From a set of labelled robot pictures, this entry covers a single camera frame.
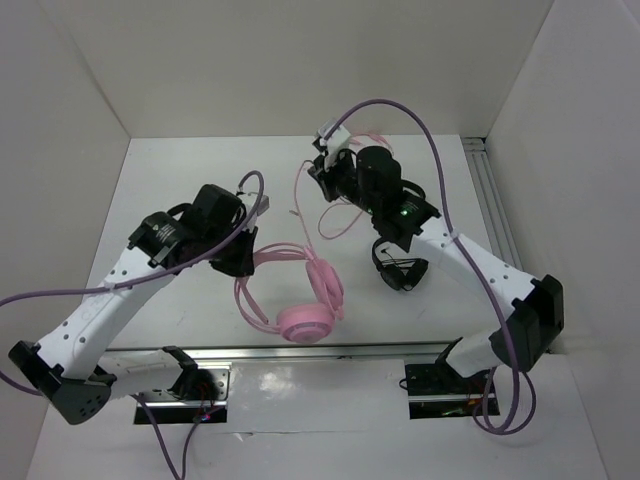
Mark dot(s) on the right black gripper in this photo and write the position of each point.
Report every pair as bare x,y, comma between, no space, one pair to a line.
324,175

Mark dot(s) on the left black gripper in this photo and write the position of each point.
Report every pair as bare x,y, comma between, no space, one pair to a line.
243,265

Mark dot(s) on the pink headphones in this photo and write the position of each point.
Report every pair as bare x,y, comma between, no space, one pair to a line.
299,309

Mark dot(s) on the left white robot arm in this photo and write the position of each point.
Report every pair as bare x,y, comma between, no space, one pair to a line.
70,367

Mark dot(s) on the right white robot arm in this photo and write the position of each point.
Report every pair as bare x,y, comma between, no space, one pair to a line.
530,310

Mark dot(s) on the upper black headphones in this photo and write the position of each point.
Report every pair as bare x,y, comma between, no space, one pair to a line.
415,192

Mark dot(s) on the black headphones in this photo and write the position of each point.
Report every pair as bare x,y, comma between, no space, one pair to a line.
398,274
415,192

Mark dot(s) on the lower black headphones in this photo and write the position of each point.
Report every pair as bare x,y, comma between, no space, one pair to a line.
398,274

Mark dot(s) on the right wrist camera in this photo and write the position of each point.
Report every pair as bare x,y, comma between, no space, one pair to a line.
330,139

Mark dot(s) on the aluminium rail front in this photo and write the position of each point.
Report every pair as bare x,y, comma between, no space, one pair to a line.
412,352

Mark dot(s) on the aluminium rail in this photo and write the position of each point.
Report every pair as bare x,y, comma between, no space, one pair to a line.
493,212
412,352

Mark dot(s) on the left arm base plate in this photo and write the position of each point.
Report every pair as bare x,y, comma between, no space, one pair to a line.
205,399

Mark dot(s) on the aluminium rail right side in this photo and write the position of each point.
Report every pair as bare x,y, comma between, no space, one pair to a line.
493,212

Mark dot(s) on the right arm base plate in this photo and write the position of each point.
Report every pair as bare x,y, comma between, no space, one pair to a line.
435,393

